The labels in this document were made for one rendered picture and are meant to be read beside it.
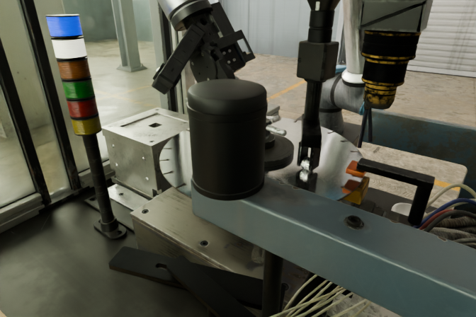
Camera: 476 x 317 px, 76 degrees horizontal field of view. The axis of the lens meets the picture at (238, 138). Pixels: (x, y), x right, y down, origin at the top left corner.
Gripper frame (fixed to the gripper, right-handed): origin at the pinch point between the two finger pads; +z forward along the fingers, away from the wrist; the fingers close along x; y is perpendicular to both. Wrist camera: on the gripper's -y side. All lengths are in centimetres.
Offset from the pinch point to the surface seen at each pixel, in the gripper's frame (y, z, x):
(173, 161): -11.7, -0.2, 3.0
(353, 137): 55, 27, 25
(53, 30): -16.4, -25.6, 6.6
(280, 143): 3.6, 5.9, -3.4
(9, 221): -37, -4, 37
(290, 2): 514, -121, 396
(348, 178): 3.5, 13.0, -13.6
